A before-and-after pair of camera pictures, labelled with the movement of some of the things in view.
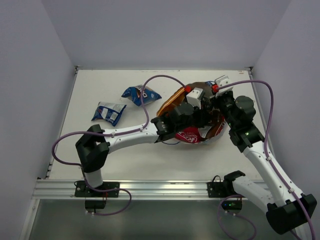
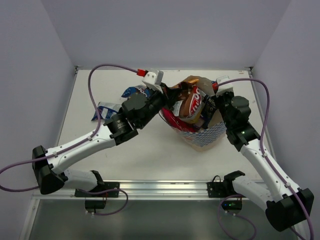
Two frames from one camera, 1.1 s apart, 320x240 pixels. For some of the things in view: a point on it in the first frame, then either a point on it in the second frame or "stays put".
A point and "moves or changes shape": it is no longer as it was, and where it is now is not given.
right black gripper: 216,100 stays put
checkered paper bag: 194,108 moves or changes shape
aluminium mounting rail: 65,189 stays put
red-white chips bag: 217,121 moves or changes shape
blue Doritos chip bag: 134,93 stays put
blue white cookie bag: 110,112 stays put
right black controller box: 235,205 stays put
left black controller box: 95,204 stays put
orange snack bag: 175,100 to 191,80
